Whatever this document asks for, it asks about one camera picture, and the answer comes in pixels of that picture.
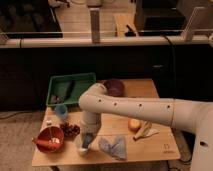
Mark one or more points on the white paper cup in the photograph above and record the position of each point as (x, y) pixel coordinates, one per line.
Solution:
(78, 143)

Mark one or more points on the red yellow apple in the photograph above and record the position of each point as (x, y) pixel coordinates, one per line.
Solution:
(134, 125)

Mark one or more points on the blue sponge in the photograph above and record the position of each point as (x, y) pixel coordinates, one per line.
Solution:
(87, 140)

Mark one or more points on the dark purple bowl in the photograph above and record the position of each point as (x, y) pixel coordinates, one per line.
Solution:
(114, 87)

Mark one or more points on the orange carrot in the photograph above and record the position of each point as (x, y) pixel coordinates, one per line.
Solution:
(50, 144)

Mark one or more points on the green plastic tray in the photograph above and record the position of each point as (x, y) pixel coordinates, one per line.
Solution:
(82, 82)

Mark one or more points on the red bowl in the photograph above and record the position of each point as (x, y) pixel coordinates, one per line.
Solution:
(49, 139)

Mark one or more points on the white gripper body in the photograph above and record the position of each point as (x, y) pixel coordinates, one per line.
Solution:
(89, 129)

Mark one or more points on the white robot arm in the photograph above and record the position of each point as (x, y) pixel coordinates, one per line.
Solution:
(195, 117)

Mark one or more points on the blue grey cloth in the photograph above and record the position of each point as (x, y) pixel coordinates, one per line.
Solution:
(117, 149)

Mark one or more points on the dark brush in tray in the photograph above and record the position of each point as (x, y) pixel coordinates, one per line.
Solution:
(62, 91)

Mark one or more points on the blue plastic cup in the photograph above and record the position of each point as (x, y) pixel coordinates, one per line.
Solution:
(61, 111)

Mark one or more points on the bunch of dark grapes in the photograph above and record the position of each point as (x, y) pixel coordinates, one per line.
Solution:
(70, 130)

